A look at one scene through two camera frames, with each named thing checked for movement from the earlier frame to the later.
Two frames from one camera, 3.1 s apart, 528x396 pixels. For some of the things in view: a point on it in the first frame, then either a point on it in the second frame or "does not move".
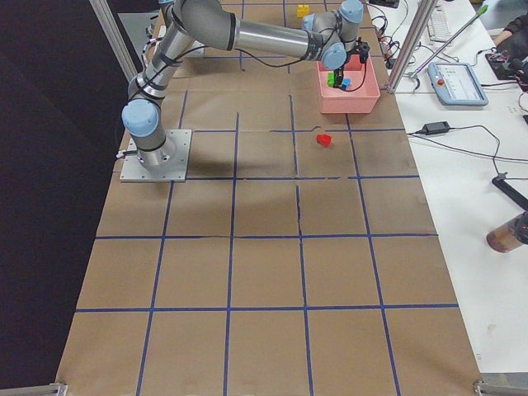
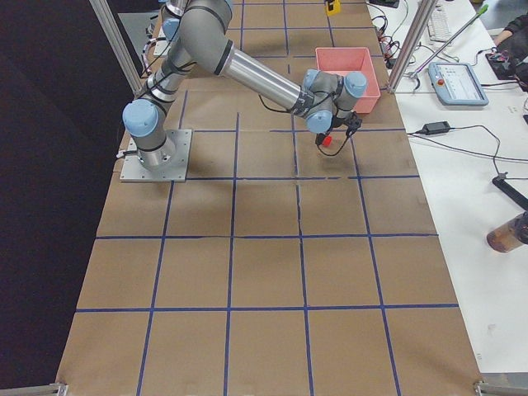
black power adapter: [436, 128] does not move
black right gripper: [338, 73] → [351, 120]
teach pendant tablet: [455, 84] does not move
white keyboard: [439, 24] does not move
